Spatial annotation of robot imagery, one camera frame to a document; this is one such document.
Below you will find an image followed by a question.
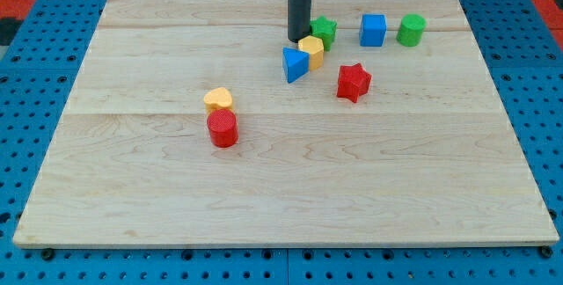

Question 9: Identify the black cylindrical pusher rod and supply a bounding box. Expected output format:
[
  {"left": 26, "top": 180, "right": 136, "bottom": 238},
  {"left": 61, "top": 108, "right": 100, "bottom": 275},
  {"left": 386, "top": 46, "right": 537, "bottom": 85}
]
[{"left": 287, "top": 0, "right": 311, "bottom": 43}]

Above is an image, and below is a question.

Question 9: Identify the blue triangle block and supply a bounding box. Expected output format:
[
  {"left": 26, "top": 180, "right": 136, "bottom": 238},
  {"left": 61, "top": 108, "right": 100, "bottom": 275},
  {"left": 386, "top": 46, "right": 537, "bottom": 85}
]
[{"left": 282, "top": 47, "right": 310, "bottom": 84}]

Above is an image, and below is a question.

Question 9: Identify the yellow hexagon block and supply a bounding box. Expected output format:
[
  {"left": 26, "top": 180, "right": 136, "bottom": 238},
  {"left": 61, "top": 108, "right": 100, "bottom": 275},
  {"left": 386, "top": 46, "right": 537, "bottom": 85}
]
[{"left": 297, "top": 36, "right": 325, "bottom": 71}]

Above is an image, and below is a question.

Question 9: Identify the green star block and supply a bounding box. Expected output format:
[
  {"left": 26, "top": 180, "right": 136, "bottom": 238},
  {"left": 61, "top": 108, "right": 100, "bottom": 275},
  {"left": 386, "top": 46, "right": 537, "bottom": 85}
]
[{"left": 310, "top": 16, "right": 338, "bottom": 51}]

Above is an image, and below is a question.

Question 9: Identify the blue cube block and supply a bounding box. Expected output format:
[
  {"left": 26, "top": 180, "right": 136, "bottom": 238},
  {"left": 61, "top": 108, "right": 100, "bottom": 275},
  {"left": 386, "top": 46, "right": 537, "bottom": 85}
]
[{"left": 359, "top": 14, "right": 387, "bottom": 48}]

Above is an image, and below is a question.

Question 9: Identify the red star block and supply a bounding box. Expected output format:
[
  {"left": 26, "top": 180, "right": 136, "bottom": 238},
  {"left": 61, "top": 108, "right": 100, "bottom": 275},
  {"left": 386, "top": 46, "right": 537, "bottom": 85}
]
[{"left": 336, "top": 63, "right": 372, "bottom": 103}]

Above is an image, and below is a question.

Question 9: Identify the green cylinder block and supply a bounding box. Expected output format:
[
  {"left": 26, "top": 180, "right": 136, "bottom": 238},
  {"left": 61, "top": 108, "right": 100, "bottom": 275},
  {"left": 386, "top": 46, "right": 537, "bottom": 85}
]
[{"left": 396, "top": 14, "right": 427, "bottom": 47}]

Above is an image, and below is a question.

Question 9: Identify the yellow heart block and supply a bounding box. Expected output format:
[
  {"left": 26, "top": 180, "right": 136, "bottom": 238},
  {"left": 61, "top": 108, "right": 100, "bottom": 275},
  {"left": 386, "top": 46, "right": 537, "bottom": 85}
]
[{"left": 203, "top": 87, "right": 233, "bottom": 114}]

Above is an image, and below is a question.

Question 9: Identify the red cylinder block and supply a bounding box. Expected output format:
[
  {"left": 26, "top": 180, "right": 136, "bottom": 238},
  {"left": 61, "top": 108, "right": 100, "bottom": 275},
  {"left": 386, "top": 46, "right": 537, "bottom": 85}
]
[{"left": 207, "top": 109, "right": 238, "bottom": 148}]

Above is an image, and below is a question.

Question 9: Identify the light wooden board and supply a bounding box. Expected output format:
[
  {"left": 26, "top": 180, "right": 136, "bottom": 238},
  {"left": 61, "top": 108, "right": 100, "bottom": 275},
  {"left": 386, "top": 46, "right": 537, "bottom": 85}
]
[{"left": 13, "top": 0, "right": 559, "bottom": 249}]

